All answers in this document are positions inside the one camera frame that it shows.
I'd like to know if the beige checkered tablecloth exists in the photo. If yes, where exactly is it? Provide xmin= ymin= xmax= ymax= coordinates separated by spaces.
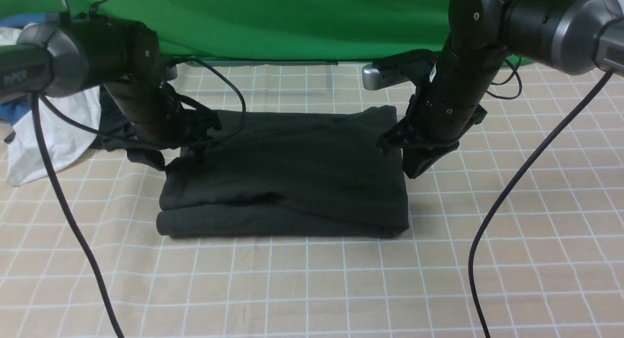
xmin=0 ymin=64 xmax=624 ymax=338

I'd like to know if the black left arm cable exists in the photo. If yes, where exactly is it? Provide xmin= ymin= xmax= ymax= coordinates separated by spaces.
xmin=30 ymin=0 xmax=247 ymax=338

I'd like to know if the green backdrop cloth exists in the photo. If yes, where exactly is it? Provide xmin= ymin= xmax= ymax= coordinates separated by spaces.
xmin=0 ymin=0 xmax=537 ymax=69

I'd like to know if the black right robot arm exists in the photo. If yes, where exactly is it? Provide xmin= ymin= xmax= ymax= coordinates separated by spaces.
xmin=362 ymin=0 xmax=623 ymax=179

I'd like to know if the white crumpled shirt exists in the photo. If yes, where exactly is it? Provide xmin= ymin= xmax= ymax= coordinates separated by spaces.
xmin=0 ymin=26 xmax=103 ymax=186

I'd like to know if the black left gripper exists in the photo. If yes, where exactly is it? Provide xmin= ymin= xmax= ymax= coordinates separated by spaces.
xmin=103 ymin=60 xmax=222 ymax=172

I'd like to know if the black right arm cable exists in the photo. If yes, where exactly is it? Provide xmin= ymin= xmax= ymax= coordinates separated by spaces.
xmin=468 ymin=55 xmax=616 ymax=338

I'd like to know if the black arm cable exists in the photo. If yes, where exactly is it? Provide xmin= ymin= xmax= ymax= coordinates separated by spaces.
xmin=468 ymin=55 xmax=616 ymax=338
xmin=30 ymin=0 xmax=247 ymax=338

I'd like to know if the dark gray crumpled garment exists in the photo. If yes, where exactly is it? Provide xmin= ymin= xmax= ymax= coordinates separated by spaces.
xmin=0 ymin=85 xmax=136 ymax=151

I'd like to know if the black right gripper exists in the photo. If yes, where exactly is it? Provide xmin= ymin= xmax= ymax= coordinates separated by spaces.
xmin=376 ymin=40 xmax=507 ymax=179

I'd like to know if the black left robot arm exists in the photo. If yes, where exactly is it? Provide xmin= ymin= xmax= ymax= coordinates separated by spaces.
xmin=1 ymin=17 xmax=221 ymax=171

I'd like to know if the blue crumpled garment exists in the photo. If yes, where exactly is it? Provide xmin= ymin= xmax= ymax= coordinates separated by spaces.
xmin=1 ymin=13 xmax=53 ymax=125

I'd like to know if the dark gray long-sleeved shirt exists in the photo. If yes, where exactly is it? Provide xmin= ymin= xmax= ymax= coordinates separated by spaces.
xmin=156 ymin=105 xmax=410 ymax=238

